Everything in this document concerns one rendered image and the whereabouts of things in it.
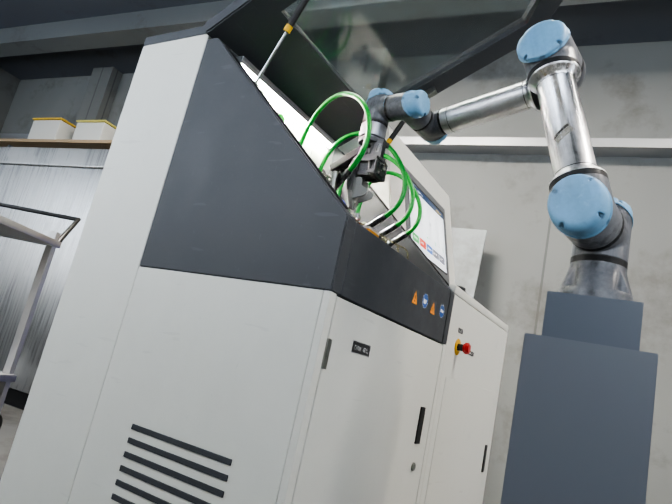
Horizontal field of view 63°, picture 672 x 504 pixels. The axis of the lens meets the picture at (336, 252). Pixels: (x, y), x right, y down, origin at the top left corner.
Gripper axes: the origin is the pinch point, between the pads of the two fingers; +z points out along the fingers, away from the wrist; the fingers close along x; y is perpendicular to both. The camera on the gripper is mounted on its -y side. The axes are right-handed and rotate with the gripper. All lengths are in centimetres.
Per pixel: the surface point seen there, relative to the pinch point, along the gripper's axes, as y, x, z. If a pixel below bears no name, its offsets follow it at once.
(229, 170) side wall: -13.9, -35.0, 4.9
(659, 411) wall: 76, 244, 27
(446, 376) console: 22, 40, 40
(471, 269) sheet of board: -33, 212, -37
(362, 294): 22.0, -22.3, 28.7
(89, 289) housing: -52, -35, 39
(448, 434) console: 22, 50, 57
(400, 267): 22.0, -6.4, 18.1
